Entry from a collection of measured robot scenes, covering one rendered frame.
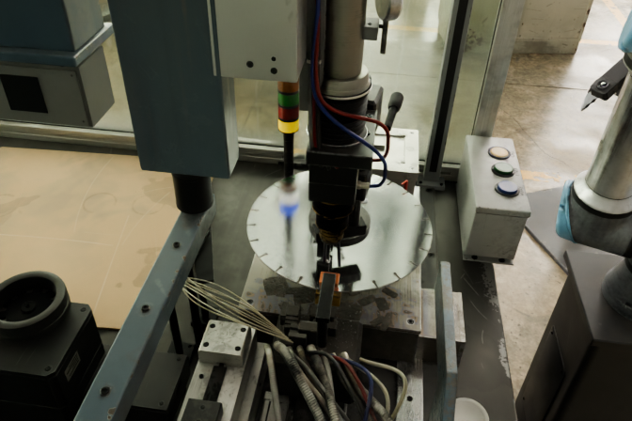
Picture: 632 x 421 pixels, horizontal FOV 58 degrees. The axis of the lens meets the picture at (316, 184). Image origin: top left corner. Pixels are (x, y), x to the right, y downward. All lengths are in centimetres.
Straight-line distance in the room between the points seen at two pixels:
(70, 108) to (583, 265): 107
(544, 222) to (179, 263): 205
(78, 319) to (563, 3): 378
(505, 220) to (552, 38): 318
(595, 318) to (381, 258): 49
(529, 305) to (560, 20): 246
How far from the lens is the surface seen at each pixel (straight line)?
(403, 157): 130
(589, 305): 129
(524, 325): 223
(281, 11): 56
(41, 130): 173
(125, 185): 149
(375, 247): 98
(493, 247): 127
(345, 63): 64
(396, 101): 84
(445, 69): 131
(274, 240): 98
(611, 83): 145
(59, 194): 151
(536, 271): 245
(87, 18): 77
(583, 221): 117
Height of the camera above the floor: 162
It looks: 37 degrees down
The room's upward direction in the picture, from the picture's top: 2 degrees clockwise
